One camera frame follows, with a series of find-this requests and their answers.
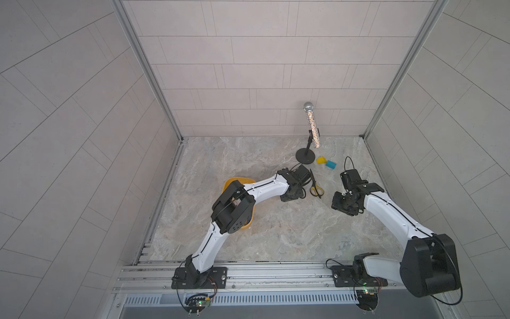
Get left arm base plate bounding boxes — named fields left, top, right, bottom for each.
left=171, top=267, right=228, bottom=290

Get teal small block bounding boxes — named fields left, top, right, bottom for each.
left=325, top=160, right=337, bottom=170

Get yellow handled black scissors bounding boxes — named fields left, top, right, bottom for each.
left=309, top=170, right=325, bottom=199

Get aluminium mounting rail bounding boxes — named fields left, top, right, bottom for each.
left=111, top=260, right=407, bottom=296

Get right circuit board with wires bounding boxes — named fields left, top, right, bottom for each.
left=353, top=286, right=379, bottom=312

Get yellow small block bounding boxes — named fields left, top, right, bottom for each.
left=316, top=156, right=327, bottom=164

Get left circuit board with wires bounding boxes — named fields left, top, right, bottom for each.
left=176, top=284, right=218, bottom=316

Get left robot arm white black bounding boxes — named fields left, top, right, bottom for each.
left=185, top=164, right=312, bottom=276

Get circuit board with wires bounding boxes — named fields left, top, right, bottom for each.
left=353, top=286, right=379, bottom=312
left=176, top=284, right=218, bottom=316

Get yellow plastic storage box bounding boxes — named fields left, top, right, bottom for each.
left=222, top=176, right=256, bottom=231

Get glitter microphone with silver head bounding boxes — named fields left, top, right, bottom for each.
left=304, top=102, right=321, bottom=148

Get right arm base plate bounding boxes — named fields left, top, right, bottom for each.
left=329, top=265, right=388, bottom=288

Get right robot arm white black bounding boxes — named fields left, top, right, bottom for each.
left=331, top=183, right=462, bottom=297

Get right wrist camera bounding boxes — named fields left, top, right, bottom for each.
left=340, top=169, right=364, bottom=191

